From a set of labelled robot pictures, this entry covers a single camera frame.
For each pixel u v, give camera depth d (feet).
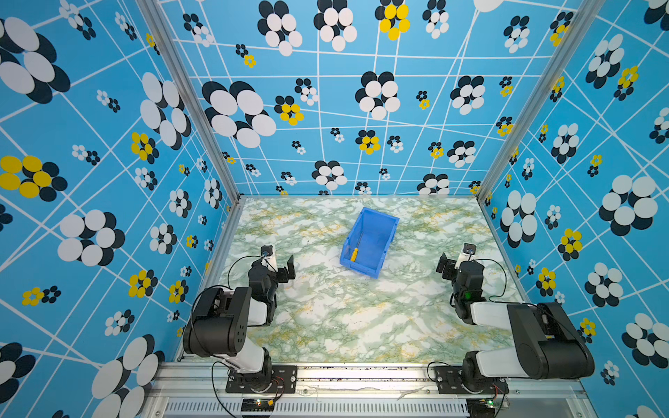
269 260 2.60
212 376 2.34
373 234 3.53
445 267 2.77
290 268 2.78
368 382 2.47
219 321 1.50
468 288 2.28
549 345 1.44
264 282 2.36
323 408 2.53
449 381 2.37
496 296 2.91
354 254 3.25
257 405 2.37
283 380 2.38
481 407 2.29
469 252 2.53
